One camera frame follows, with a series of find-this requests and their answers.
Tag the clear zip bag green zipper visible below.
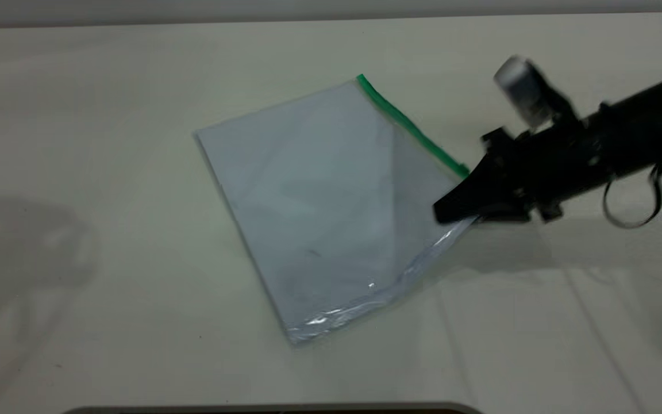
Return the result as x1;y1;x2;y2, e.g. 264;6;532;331
195;74;479;346

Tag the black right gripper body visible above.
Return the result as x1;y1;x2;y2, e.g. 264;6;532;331
480;118;603;224

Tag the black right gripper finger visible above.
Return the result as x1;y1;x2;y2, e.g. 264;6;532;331
433;153;517;225
476;208;534;224

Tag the black looped cable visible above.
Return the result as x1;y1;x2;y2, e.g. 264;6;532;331
603;163;662;229

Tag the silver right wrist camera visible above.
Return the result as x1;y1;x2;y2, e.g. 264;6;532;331
493;55;574;132

